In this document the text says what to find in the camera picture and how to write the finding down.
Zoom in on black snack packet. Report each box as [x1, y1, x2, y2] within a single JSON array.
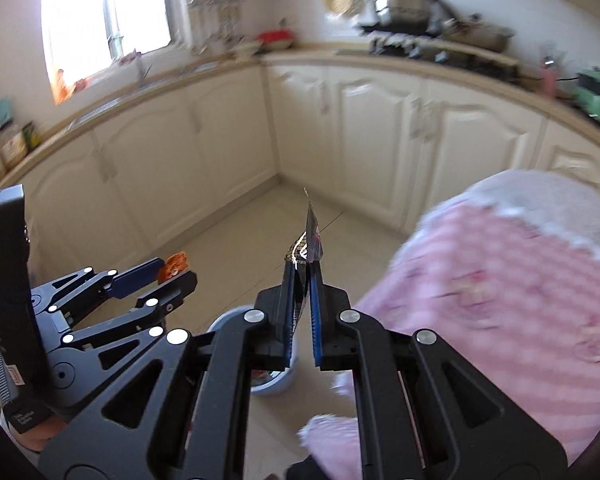
[[285, 188, 324, 333]]

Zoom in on orange round wrapper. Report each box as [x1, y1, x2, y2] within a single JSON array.
[[157, 252, 189, 284]]

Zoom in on trash inside bin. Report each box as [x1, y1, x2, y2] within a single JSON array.
[[251, 370, 283, 388]]

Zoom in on light blue trash bin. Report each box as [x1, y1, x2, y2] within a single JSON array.
[[207, 306, 298, 396]]

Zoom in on cream kitchen cabinets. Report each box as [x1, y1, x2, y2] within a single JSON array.
[[4, 50, 600, 278]]

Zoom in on pink checkered tablecloth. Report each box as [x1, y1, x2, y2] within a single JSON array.
[[358, 170, 600, 479]]

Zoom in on chrome sink faucet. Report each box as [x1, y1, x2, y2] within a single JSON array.
[[132, 50, 151, 88]]

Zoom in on window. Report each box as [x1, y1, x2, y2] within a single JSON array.
[[41, 0, 176, 104]]

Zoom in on hanging utensil rack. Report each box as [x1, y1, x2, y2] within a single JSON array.
[[187, 0, 246, 58]]

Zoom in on red bowl on counter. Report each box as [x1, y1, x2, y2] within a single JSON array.
[[257, 18, 296, 52]]

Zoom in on pink utensil holder cup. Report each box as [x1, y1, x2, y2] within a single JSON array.
[[540, 55, 560, 99]]

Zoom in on black gas stove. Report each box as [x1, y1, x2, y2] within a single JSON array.
[[335, 32, 520, 74]]

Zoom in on steel stacked steamer pot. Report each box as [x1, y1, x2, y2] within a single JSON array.
[[358, 0, 432, 36]]

